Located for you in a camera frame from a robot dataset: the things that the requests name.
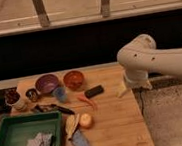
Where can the blue plastic cup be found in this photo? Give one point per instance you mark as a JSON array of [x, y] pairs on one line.
[[60, 94]]

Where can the purple bowl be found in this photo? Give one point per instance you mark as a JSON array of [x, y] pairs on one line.
[[46, 83]]

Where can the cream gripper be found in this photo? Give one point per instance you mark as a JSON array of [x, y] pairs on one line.
[[122, 89]]

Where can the green plastic tray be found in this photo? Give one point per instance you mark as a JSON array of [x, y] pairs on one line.
[[16, 131]]

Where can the black rectangular block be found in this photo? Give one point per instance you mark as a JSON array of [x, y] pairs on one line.
[[94, 91]]

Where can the yellow round fruit toy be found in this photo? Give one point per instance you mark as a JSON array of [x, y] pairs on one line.
[[86, 121]]

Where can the grey towel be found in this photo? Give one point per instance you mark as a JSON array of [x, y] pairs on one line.
[[41, 139]]

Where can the banana toy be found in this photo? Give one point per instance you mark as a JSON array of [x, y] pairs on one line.
[[71, 125]]

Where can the blue sponge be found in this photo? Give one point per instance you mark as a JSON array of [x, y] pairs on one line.
[[78, 139]]

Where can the white cup with dark contents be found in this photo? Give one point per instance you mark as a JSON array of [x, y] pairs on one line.
[[13, 98]]

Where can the orange bowl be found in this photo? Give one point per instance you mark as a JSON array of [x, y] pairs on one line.
[[73, 79]]

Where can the orange carrot toy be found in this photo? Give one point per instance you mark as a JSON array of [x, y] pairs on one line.
[[83, 98]]

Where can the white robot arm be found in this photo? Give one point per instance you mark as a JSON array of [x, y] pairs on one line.
[[141, 57]]

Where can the small dark metal cup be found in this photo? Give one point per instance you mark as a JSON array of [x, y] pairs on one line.
[[32, 95]]

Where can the black handled knife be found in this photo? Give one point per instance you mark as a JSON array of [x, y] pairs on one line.
[[51, 107]]

